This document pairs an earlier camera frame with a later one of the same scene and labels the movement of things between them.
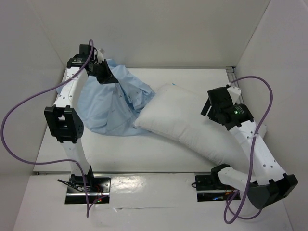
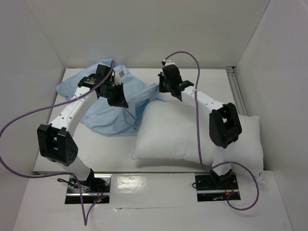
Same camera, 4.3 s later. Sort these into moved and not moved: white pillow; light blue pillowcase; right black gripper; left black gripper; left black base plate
Moved: right black gripper; white pillow; left black gripper
Not moved: light blue pillowcase; left black base plate
